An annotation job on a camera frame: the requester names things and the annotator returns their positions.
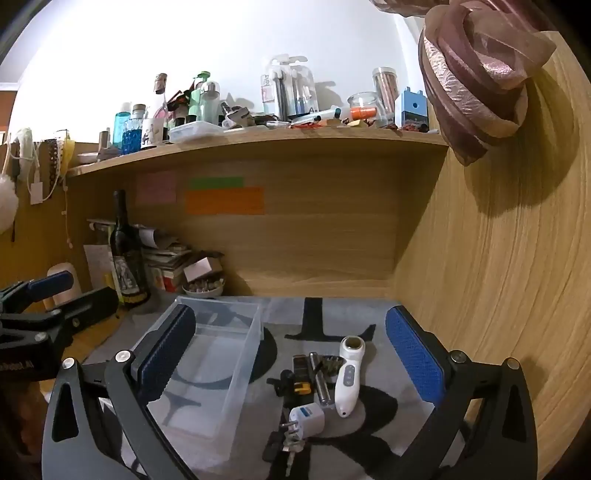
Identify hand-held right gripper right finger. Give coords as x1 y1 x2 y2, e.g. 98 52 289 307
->
385 304 541 480

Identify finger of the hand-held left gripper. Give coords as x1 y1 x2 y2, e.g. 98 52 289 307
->
0 270 75 315
28 286 120 349

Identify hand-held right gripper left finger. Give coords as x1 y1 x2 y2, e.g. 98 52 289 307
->
41 302 199 480

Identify clear plastic box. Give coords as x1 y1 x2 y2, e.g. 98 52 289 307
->
99 295 264 467

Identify white facial massager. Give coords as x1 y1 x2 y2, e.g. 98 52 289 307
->
333 336 365 418

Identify black yellow gadget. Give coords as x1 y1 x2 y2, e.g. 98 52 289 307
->
268 354 312 398

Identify white travel adapter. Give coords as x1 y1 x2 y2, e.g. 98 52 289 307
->
279 402 326 444

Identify bunch of keys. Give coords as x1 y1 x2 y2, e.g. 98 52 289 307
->
263 429 305 478

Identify cream plastic bottle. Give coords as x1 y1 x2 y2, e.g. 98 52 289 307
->
42 262 83 311

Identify handwritten paper note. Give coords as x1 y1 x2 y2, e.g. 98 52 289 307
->
84 244 115 291

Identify dark wine bottle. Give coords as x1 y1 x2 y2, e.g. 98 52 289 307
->
108 189 151 308

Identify white bowl of beads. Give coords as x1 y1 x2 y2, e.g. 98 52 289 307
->
182 277 225 298

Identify stack of books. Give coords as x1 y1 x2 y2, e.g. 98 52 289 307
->
134 224 222 294

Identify white folded paper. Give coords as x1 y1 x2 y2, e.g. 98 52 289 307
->
136 225 160 250

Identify white fluffy ball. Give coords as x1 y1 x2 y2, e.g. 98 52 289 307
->
0 173 19 234

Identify white paper card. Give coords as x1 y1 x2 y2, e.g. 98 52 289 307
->
184 257 223 282

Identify grey mat with black pattern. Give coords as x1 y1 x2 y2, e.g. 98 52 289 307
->
83 295 467 480

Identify pink sticky note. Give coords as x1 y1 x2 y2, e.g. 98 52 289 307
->
136 172 177 205

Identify orange sticky note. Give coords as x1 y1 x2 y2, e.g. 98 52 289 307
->
185 187 266 215

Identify teal plastic bottle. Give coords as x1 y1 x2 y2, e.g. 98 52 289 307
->
112 102 132 155

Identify blue faceted bottle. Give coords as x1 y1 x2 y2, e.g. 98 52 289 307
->
124 105 147 155

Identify green sticky note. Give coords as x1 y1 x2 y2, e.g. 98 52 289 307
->
189 176 245 189

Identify white printed mug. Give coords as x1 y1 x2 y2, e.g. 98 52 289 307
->
141 117 162 149

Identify white plastic tray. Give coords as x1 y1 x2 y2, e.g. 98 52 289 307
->
168 121 225 143

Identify clear glass bottle with cork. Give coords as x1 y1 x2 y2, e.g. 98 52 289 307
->
152 73 169 139

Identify green pump bottle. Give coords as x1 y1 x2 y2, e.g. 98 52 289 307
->
189 71 211 125

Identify wooden shelf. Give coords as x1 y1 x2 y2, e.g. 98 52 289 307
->
65 124 451 178

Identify blue carton box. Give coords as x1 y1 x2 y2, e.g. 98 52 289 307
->
394 87 428 132

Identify orange capped tube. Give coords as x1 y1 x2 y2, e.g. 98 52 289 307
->
342 106 377 123

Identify clear syringe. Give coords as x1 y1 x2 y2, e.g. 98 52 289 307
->
291 110 342 126

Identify glass jar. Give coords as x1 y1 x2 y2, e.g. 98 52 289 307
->
347 92 380 127

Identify pink hanging cloth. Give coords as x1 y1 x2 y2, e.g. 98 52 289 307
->
369 0 557 167

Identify tall clear canister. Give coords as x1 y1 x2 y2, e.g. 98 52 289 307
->
372 67 399 125

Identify toothbrush blister pack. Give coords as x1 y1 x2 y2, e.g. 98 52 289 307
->
263 55 317 118

